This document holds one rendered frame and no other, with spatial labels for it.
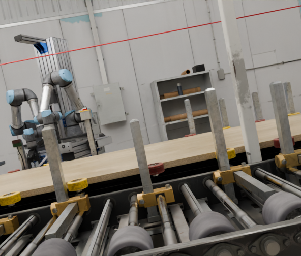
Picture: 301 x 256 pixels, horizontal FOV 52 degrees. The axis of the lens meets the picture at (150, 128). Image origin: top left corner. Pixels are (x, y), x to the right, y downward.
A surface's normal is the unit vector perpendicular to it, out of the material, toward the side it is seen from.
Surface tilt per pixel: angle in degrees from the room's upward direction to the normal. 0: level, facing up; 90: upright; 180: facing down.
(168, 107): 90
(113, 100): 90
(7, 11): 90
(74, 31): 90
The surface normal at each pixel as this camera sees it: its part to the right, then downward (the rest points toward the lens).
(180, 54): 0.12, 0.04
